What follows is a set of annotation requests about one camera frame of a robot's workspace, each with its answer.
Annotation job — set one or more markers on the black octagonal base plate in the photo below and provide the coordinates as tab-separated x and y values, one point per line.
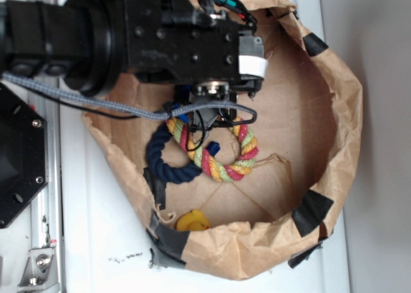
23	155

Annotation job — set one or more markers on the brown paper bag bin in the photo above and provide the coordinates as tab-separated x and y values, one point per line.
314	217

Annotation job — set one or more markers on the yellow rubber duck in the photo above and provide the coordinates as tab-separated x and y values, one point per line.
195	220

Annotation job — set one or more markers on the aluminium rail frame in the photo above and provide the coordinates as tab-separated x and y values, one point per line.
44	270

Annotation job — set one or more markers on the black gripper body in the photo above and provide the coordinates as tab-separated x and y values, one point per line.
189	42

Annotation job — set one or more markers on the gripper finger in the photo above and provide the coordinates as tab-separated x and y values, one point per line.
251	59

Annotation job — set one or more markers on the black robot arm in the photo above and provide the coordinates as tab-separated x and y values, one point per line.
89	43

